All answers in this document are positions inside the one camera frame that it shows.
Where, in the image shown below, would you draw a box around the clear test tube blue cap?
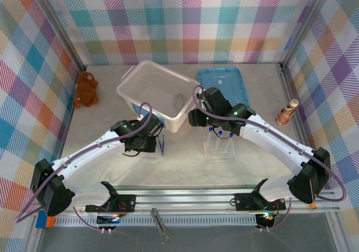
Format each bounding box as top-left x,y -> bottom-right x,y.
215,130 -> 224,156
223,132 -> 235,155
206,126 -> 214,155

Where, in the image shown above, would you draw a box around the blue tweezers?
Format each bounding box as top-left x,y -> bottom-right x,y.
157,134 -> 167,155

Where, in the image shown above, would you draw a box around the blue plastic bin lid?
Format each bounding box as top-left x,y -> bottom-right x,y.
196,67 -> 250,109

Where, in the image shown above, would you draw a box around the clear acrylic test tube rack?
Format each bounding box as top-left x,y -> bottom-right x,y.
202,138 -> 236,162

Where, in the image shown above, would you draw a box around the clear plastic cup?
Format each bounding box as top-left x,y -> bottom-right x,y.
171,93 -> 187,109

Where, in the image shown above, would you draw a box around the clear plastic storage bin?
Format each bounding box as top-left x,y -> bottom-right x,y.
116,59 -> 200,134

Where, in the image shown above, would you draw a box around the brown bottle beige cap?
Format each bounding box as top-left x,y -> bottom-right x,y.
275,99 -> 300,126

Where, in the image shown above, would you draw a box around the brown teddy bear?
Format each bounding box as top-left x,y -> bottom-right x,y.
72,71 -> 100,109

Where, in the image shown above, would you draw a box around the grey metal bar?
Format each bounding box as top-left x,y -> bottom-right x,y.
150,207 -> 171,246

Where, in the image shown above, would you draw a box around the black circuit board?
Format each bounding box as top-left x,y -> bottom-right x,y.
96,213 -> 123,227
254,212 -> 278,230

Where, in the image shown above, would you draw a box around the blue orange toy block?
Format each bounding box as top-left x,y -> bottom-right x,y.
35,209 -> 56,230

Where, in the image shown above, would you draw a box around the purple cable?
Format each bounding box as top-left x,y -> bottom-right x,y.
13,102 -> 154,224
72,206 -> 103,233
193,85 -> 347,202
269,198 -> 293,232

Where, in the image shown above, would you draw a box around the narrow aluminium side rail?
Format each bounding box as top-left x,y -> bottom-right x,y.
276,63 -> 320,157

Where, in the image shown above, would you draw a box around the wide aluminium base rail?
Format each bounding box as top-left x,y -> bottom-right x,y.
35,185 -> 342,216

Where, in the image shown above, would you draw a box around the white slotted cable duct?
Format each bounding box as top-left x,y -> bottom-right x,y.
54,215 -> 259,227

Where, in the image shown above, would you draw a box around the aluminium frame post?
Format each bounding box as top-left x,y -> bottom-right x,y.
29,0 -> 86,72
280,0 -> 335,67

